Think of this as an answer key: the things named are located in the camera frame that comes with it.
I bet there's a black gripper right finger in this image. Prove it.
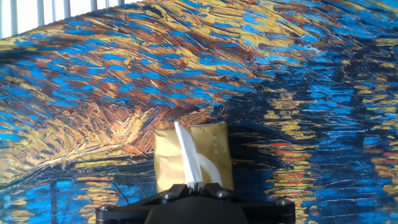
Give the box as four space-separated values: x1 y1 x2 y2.
195 182 296 224

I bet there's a gold tissue pack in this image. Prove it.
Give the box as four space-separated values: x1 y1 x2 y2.
154 121 234 194

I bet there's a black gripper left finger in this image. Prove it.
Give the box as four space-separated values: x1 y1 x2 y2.
95 183 196 224

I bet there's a starry night painted tablecloth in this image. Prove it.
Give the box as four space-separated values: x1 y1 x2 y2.
0 0 398 224

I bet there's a white paper napkin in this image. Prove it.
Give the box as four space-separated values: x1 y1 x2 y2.
174 121 204 187

